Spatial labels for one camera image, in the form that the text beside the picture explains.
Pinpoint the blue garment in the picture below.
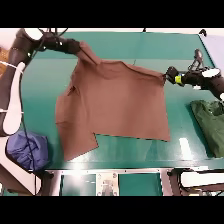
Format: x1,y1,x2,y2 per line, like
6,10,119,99
5,129,51,173

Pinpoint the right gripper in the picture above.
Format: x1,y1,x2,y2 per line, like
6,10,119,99
165,66,184,86

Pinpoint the brown shirt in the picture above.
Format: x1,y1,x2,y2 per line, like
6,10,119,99
54,40,172,163

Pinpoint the silver frame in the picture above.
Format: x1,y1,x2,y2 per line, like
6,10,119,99
39,167,224,197

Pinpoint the black cable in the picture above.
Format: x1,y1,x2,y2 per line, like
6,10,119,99
18,59,38,197

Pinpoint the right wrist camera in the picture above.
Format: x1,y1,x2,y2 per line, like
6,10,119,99
187,48,206,72

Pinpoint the dark green garment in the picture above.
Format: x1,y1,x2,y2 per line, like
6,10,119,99
190,99,224,159

